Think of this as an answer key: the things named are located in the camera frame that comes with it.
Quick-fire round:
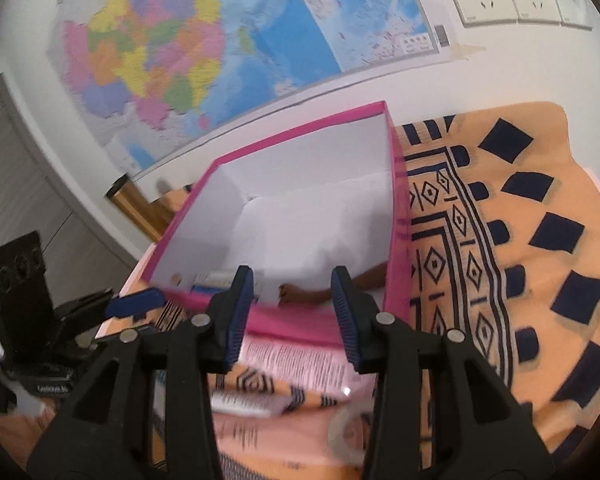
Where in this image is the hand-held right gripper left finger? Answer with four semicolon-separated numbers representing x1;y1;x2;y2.
27;265;255;480

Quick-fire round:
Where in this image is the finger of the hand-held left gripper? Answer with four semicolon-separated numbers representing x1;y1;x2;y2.
77;324;156;348
105;287;164;319

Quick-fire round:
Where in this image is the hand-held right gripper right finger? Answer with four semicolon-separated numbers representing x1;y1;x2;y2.
331;266;556;480

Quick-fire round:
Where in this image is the large pink tube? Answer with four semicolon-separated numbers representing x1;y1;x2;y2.
240;334;373;403

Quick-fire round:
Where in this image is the white tube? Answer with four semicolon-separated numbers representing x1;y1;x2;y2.
209;389;287;417

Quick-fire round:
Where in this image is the pink cardboard box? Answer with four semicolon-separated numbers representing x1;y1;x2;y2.
141;101;412;346

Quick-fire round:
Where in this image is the white and blue carton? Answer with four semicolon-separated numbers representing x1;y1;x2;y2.
190;271;234;294

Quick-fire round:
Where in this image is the gold cylinder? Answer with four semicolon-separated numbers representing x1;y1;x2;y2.
105;174;175;244

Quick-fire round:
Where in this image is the clear tape roll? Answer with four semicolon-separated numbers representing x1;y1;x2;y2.
327;404;377;463

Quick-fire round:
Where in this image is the small pink printed tube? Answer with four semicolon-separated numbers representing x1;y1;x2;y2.
212;410;268;463

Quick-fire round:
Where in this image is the grey cabinet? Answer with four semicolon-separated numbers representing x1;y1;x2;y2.
0;74;137;306

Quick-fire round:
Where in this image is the orange patterned cloth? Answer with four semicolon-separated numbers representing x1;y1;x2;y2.
97;101;600;480

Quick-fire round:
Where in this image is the colourful wall map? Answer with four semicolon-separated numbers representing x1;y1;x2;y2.
47;0;453;181

